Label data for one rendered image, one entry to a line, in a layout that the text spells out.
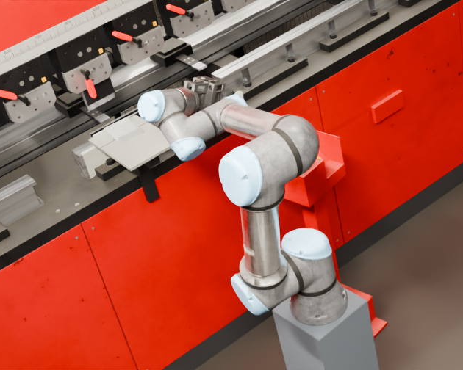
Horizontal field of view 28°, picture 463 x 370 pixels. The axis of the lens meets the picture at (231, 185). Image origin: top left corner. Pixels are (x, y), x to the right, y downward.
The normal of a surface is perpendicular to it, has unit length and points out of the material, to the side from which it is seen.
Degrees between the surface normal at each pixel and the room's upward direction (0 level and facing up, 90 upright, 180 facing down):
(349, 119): 90
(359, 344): 90
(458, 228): 0
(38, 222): 0
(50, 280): 90
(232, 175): 83
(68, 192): 0
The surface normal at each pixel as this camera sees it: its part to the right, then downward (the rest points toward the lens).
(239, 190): -0.84, 0.35
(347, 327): 0.63, 0.33
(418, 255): -0.21, -0.80
